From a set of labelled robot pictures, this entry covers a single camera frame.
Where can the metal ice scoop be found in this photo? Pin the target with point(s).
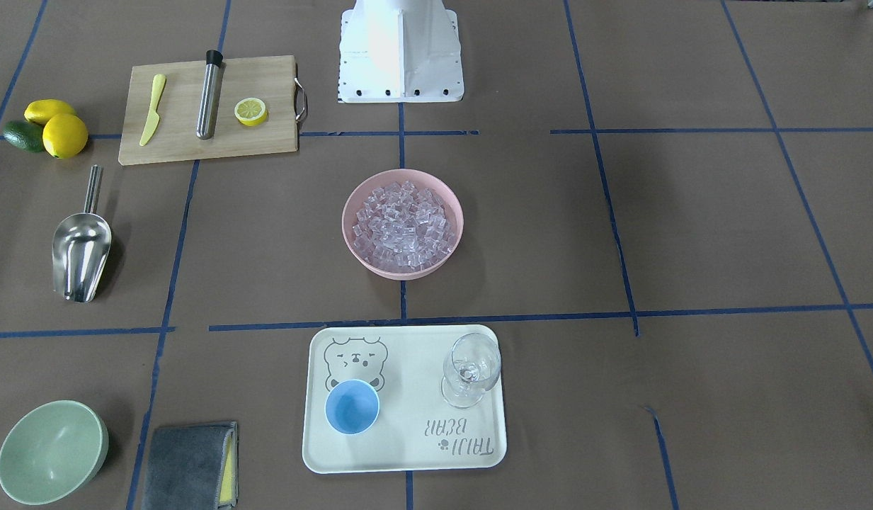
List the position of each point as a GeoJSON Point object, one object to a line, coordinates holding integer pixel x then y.
{"type": "Point", "coordinates": [81, 245]}

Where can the pink bowl of ice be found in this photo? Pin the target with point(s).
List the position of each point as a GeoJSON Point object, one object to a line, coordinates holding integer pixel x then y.
{"type": "Point", "coordinates": [402, 224]}

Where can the blue plastic cup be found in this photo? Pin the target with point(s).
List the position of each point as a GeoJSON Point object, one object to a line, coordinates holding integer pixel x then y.
{"type": "Point", "coordinates": [352, 407]}

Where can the clear wine glass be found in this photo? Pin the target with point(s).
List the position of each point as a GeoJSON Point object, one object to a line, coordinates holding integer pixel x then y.
{"type": "Point", "coordinates": [471, 369]}

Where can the cream bear serving tray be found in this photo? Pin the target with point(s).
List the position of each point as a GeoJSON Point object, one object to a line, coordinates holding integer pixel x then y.
{"type": "Point", "coordinates": [402, 370]}

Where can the lemon half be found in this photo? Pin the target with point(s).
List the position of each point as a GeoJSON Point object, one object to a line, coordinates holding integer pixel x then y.
{"type": "Point", "coordinates": [251, 111]}

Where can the wooden cutting board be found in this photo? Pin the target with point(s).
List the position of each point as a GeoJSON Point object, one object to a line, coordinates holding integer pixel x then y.
{"type": "Point", "coordinates": [269, 78]}

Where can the steel muddler black cap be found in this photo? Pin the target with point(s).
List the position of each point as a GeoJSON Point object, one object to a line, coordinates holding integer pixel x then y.
{"type": "Point", "coordinates": [211, 87]}

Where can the grey folded cloth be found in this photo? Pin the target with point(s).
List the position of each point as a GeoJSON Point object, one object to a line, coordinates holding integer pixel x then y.
{"type": "Point", "coordinates": [193, 467]}

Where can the yellow plastic knife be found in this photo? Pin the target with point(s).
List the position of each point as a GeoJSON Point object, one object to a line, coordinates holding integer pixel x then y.
{"type": "Point", "coordinates": [153, 116]}

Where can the yellow lemon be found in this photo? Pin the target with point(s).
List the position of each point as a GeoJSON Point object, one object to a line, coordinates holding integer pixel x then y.
{"type": "Point", "coordinates": [64, 136]}
{"type": "Point", "coordinates": [41, 111]}

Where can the green bowl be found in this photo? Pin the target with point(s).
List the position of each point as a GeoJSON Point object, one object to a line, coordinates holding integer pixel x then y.
{"type": "Point", "coordinates": [51, 452]}

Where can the green lime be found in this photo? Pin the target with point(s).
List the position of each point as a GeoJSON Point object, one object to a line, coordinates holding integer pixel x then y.
{"type": "Point", "coordinates": [24, 135]}

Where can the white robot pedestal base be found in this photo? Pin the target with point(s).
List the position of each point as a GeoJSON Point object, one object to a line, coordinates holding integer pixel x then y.
{"type": "Point", "coordinates": [400, 52]}

